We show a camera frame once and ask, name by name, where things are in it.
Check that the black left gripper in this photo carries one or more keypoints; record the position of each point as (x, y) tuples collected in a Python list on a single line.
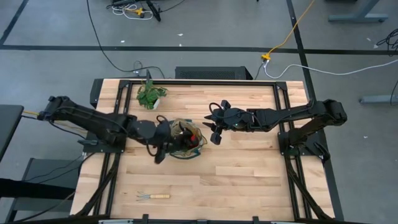
[(166, 138)]

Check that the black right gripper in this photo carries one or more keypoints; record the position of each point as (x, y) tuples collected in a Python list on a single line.
[(236, 119)]

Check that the red and black gardening glove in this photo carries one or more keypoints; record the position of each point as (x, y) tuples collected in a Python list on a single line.
[(196, 140)]

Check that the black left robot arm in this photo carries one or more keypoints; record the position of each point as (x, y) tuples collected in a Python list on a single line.
[(93, 119)]

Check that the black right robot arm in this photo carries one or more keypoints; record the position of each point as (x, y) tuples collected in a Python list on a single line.
[(295, 113)]

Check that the cream and green gardening bag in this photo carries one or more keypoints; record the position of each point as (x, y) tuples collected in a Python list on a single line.
[(178, 124)]

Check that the black computer tower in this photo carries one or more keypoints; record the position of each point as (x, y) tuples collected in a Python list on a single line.
[(211, 73)]

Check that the green potted plant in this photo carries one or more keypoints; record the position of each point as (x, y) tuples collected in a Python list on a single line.
[(149, 95)]

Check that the silver aluminium extrusion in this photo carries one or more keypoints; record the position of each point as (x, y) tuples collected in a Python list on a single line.
[(286, 222), (115, 221)]

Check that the black power strip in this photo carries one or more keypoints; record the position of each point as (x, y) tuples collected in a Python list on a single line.
[(154, 12)]

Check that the dark grey equipment stand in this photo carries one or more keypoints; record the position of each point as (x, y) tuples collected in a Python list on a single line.
[(46, 168)]

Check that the grey desk foot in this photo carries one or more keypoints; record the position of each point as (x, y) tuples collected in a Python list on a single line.
[(379, 99)]

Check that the black side desk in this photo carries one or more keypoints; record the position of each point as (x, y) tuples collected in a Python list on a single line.
[(9, 124)]

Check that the grey desk leg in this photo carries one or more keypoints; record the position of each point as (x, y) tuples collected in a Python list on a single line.
[(357, 17)]

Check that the black aluminium rig frame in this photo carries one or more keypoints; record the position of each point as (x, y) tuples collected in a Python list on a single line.
[(202, 83)]

